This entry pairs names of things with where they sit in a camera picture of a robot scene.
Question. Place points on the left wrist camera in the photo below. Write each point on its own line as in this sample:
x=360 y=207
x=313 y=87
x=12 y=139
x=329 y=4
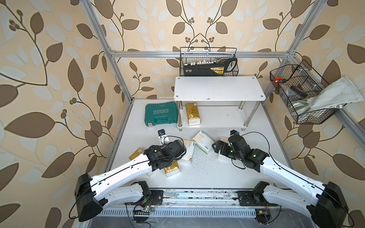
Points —
x=163 y=138

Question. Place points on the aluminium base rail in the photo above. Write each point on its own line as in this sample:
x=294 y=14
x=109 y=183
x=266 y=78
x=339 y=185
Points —
x=211 y=198

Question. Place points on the black yellow tool box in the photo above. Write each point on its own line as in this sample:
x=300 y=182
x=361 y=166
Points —
x=224 y=68

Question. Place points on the side black wire basket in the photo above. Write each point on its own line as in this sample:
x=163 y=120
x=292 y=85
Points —
x=295 y=87

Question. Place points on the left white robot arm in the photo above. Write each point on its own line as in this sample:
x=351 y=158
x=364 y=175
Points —
x=93 y=194

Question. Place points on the white tissue pack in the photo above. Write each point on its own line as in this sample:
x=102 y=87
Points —
x=204 y=142
x=188 y=157
x=221 y=157

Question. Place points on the white cloth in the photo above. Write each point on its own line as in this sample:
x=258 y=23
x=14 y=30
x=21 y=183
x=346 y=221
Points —
x=340 y=92

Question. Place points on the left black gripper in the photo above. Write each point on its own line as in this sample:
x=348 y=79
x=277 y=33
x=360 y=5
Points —
x=161 y=149

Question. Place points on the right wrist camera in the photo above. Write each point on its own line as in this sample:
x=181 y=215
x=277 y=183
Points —
x=234 y=132

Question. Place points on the green plastic tool case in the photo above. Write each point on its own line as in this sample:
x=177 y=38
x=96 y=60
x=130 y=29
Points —
x=162 y=113

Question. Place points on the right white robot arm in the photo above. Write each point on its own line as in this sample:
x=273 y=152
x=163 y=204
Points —
x=325 y=204

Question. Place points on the back black wire basket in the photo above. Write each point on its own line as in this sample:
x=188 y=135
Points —
x=205 y=54

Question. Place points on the white two-tier shelf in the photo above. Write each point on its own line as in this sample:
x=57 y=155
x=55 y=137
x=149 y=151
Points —
x=223 y=102

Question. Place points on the white tissue pack middle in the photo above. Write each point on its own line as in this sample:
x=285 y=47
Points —
x=204 y=142

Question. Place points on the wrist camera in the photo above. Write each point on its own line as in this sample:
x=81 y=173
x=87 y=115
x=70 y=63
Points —
x=163 y=138
x=234 y=132

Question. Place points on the white tissue pack left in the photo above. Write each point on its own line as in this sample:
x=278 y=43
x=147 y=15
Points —
x=188 y=157

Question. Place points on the gold tissue pack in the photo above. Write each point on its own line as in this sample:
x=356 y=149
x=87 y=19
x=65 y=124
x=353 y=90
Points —
x=136 y=153
x=193 y=114
x=173 y=169

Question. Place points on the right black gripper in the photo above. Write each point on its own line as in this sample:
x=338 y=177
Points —
x=225 y=145

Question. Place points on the white tissue pack right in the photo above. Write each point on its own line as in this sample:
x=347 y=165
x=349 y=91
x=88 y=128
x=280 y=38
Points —
x=221 y=157

